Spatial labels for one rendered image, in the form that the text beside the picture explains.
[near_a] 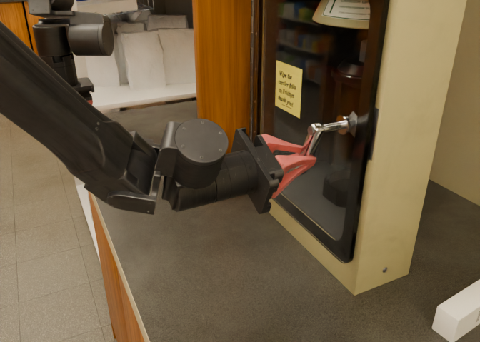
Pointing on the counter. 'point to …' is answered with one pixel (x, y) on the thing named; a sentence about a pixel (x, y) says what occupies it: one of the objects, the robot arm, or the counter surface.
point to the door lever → (314, 135)
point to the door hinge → (251, 63)
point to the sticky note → (288, 88)
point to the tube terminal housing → (399, 133)
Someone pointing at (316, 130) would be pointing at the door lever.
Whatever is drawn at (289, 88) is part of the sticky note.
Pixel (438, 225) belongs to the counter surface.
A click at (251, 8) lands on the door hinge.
